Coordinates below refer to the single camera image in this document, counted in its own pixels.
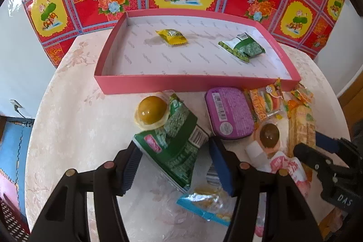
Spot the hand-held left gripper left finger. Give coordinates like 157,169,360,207
28,143,142,242

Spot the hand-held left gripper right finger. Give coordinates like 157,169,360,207
208,137,324,242

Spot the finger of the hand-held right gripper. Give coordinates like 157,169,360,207
315,131,345,154
293,143,335,174

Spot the clear cracker packet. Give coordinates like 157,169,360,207
287,104,316,157

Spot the blue cookie packet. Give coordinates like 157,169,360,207
176,165,236,227

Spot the brown egg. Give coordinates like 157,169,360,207
245,121,290,169

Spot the large green snack packet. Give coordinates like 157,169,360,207
133,93,210,194

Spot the orange gummy candy packet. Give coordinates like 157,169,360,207
244,78,287,122
288,83,315,118

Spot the purple tin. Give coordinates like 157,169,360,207
205,87,255,140

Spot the yellow-brown egg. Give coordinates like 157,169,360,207
134,92,171,130

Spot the pink cardboard box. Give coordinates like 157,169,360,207
94,10,302,95

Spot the small green pea packet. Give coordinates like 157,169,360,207
218,33,266,63

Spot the yellow candy packet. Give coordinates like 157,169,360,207
156,29,188,46

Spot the pink snack packet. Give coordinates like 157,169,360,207
254,153,311,237

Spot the cream floral tablecloth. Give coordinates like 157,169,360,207
25,31,352,242

